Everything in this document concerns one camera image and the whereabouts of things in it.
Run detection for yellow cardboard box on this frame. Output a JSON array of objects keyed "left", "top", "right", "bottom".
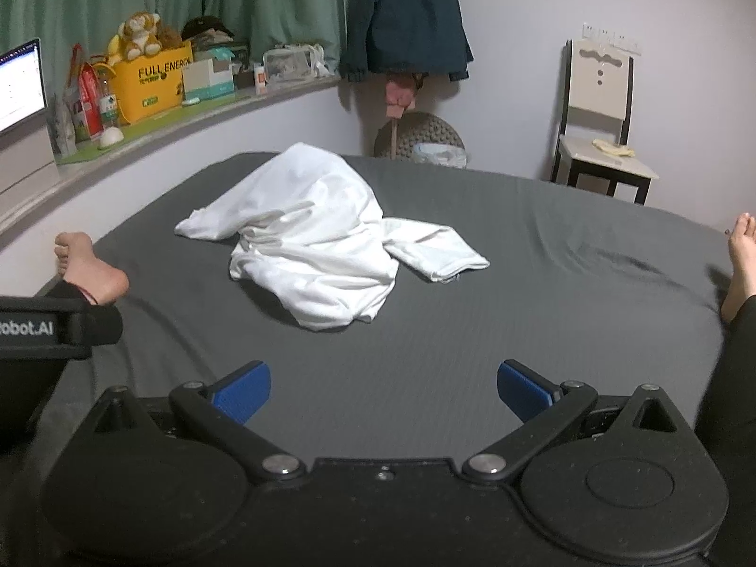
[{"left": 109, "top": 41, "right": 196, "bottom": 126}]

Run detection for pink cloth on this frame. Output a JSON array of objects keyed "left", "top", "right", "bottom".
[{"left": 384, "top": 74, "right": 429, "bottom": 119}]

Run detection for white shirt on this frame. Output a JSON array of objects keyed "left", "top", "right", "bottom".
[{"left": 174, "top": 142, "right": 491, "bottom": 332}]

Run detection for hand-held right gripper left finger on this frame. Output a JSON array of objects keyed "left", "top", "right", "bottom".
[{"left": 88, "top": 360, "right": 308, "bottom": 482}]

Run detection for brown plush toy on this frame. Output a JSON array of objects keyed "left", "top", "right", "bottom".
[{"left": 106, "top": 12, "right": 163, "bottom": 66}]

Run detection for white and teal box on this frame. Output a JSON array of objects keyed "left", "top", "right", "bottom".
[{"left": 180, "top": 58, "right": 237, "bottom": 101}]

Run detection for black cap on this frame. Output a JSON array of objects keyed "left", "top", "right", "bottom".
[{"left": 180, "top": 15, "right": 234, "bottom": 42}]

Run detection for green mat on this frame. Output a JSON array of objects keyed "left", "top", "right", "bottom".
[{"left": 54, "top": 103, "right": 202, "bottom": 166}]

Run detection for grey windowsill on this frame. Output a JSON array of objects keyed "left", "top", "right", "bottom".
[{"left": 0, "top": 74, "right": 344, "bottom": 237}]

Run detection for red packet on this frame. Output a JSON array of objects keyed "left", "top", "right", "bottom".
[{"left": 78, "top": 62, "right": 106, "bottom": 139}]

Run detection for dark teal jacket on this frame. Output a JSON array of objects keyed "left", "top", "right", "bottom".
[{"left": 339, "top": 0, "right": 474, "bottom": 84}]

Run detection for clear plastic bottle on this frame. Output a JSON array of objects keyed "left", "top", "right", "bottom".
[{"left": 97, "top": 68, "right": 122, "bottom": 131}]

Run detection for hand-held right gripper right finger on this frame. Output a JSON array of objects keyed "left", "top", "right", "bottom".
[{"left": 462, "top": 360, "right": 680, "bottom": 482}]

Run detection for person's foot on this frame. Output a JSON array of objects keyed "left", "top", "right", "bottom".
[
  {"left": 53, "top": 232, "right": 131, "bottom": 308},
  {"left": 721, "top": 213, "right": 756, "bottom": 323}
]

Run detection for person's right foot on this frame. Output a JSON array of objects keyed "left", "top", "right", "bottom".
[{"left": 721, "top": 213, "right": 756, "bottom": 323}]

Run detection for clear plastic pouch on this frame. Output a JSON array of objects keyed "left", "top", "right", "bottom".
[{"left": 261, "top": 43, "right": 328, "bottom": 85}]

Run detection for white wall sockets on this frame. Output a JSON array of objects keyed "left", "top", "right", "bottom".
[{"left": 582, "top": 22, "right": 644, "bottom": 54}]

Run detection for computer monitor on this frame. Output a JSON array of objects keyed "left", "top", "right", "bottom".
[{"left": 0, "top": 37, "right": 49, "bottom": 134}]

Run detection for clear plastic bag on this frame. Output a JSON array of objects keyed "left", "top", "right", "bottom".
[{"left": 412, "top": 143, "right": 469, "bottom": 167}]

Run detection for person's left foot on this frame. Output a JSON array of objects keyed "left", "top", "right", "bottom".
[{"left": 53, "top": 232, "right": 131, "bottom": 308}]

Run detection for cream and black chair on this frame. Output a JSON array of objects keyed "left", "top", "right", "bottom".
[{"left": 549, "top": 38, "right": 661, "bottom": 206}]

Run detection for yellow cloth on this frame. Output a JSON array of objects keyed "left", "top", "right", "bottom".
[{"left": 592, "top": 137, "right": 636, "bottom": 158}]

